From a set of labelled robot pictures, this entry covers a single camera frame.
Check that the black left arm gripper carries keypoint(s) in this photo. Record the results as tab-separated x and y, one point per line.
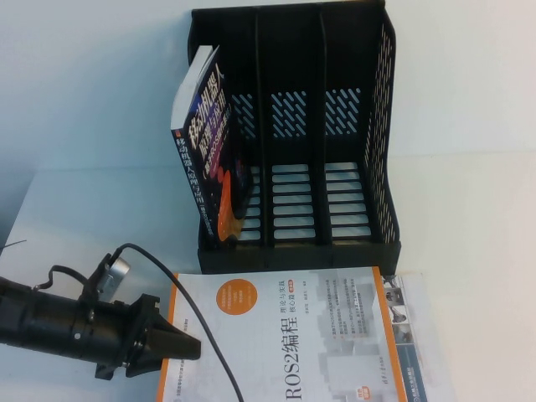
134	335

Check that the white orange ROS2 book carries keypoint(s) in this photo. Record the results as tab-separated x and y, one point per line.
293	335

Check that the black plastic book stand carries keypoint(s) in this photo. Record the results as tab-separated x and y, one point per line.
293	264

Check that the dark mobile robot book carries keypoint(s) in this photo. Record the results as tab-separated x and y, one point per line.
201	121

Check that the white car suspension book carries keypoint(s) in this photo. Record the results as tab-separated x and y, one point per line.
419	335

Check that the long thin black zip tie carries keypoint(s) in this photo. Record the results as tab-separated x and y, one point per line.
17	243

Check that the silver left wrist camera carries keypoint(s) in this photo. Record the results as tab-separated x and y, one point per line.
115	274

